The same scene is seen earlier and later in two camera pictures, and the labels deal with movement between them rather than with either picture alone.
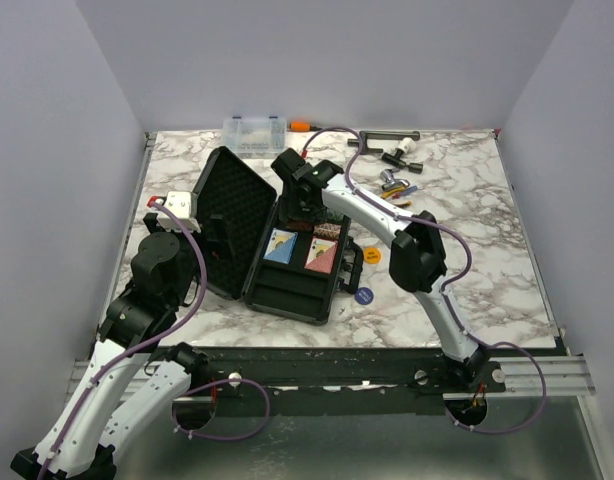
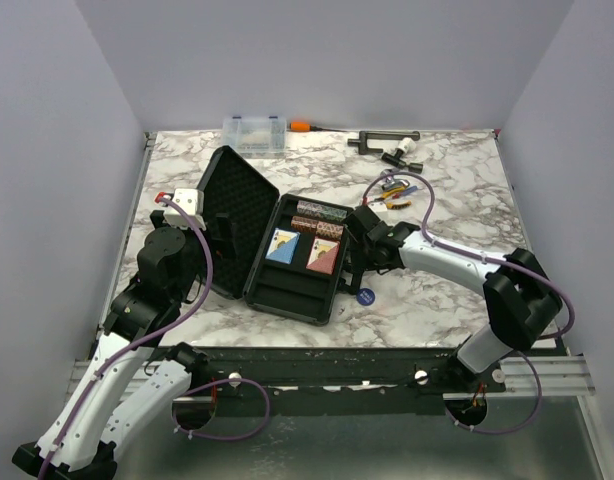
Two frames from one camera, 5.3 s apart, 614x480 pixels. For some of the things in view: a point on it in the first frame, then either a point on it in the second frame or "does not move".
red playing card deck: (321, 256) does not move
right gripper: (291, 210) → (361, 261)
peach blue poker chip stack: (327, 230) does not move
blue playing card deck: (280, 246) does not move
